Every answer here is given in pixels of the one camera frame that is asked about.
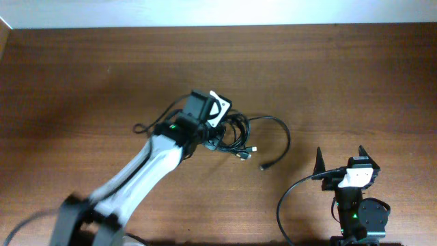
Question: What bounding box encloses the left camera cable black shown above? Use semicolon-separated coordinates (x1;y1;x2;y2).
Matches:
132;94;189;135

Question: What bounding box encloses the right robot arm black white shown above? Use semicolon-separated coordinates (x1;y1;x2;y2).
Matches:
313;146;391;246

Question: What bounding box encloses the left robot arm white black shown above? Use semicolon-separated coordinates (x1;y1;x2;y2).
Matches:
50;90;232;246

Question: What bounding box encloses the camera cable black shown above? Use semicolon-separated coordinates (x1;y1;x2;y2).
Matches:
276;167;342;246
132;94;189;135

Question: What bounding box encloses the black thin micro-USB cable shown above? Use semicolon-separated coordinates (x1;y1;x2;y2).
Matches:
247;115;292;171

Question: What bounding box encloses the right camera cable black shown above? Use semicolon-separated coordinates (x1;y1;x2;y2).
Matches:
276;167;342;246

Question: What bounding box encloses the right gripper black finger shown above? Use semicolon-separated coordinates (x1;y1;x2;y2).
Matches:
313;147;326;175
358;145;369;157

